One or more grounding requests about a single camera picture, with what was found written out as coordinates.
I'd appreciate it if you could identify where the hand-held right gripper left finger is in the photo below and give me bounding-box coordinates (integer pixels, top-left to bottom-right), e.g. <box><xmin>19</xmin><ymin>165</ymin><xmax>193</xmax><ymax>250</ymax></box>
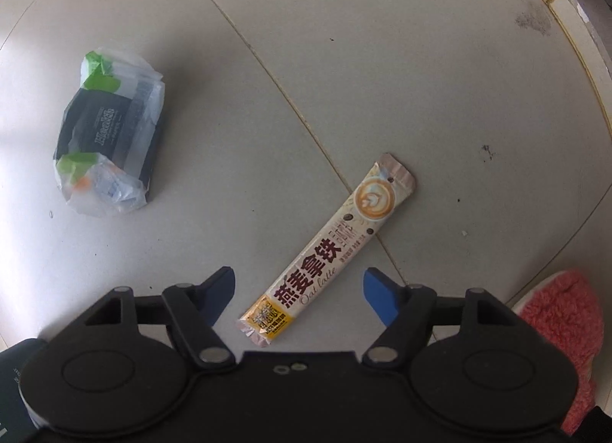
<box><xmin>85</xmin><ymin>266</ymin><xmax>236</xmax><ymax>370</ymax></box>

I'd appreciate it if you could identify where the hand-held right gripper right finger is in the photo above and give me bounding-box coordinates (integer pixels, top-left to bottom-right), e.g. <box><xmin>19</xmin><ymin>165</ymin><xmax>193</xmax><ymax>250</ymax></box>
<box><xmin>361</xmin><ymin>267</ymin><xmax>520</xmax><ymax>368</ymax></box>

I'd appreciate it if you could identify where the cream coffee sachet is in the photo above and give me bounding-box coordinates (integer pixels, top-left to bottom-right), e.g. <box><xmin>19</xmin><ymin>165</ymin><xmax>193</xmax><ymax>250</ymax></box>
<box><xmin>238</xmin><ymin>153</ymin><xmax>416</xmax><ymax>348</ymax></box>

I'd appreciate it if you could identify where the dark teal trash bin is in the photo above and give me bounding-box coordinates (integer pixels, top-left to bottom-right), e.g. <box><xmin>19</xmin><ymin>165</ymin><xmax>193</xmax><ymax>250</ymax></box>
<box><xmin>0</xmin><ymin>338</ymin><xmax>49</xmax><ymax>443</ymax></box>

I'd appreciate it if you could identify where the pink fluffy slipper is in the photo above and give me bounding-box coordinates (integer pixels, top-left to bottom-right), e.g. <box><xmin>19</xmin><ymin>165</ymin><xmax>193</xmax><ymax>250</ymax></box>
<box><xmin>514</xmin><ymin>268</ymin><xmax>604</xmax><ymax>435</ymax></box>

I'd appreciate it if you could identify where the crumpled white and black wrapper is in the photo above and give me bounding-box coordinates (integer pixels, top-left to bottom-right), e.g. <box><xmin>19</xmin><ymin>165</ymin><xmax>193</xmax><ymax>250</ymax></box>
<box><xmin>52</xmin><ymin>45</ymin><xmax>166</xmax><ymax>218</ymax></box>

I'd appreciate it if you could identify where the dark cloth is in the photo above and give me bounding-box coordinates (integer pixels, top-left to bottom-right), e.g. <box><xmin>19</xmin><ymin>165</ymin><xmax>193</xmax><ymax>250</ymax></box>
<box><xmin>571</xmin><ymin>404</ymin><xmax>612</xmax><ymax>443</ymax></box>

